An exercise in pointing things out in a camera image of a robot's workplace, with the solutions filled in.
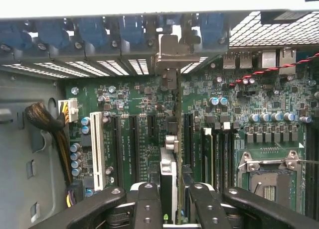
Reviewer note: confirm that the short black expansion slot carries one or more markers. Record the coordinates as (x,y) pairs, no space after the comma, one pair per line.
(152,125)

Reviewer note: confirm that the blue slot clip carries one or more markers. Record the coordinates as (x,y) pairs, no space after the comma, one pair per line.
(51,33)
(15,36)
(211,27)
(92,31)
(130,30)

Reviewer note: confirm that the silver square port block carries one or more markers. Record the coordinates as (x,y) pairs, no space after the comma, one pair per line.
(269,60)

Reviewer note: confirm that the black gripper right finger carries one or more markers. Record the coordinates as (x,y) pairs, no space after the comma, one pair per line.
(211,214)

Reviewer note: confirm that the silver ethernet port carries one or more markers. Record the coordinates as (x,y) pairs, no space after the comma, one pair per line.
(287,61)

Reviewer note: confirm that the silver USB port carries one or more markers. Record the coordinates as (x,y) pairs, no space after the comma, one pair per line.
(245,61)
(229,61)

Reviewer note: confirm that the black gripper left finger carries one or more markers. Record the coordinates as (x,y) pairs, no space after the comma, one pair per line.
(149,209)

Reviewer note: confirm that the CPU socket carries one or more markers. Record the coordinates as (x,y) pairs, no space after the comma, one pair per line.
(271,186)

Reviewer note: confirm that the black RAM slot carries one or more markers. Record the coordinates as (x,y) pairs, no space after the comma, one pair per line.
(219,159)
(230,159)

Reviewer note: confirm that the white expansion slot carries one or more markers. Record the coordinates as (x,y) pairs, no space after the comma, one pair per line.
(97,151)

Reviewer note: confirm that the metal locking lever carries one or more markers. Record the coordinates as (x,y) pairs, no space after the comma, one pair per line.
(310,162)

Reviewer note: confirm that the green motherboard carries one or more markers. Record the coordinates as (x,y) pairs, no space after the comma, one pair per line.
(139,94)

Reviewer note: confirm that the open PC case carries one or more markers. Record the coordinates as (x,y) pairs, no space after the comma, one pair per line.
(25,144)

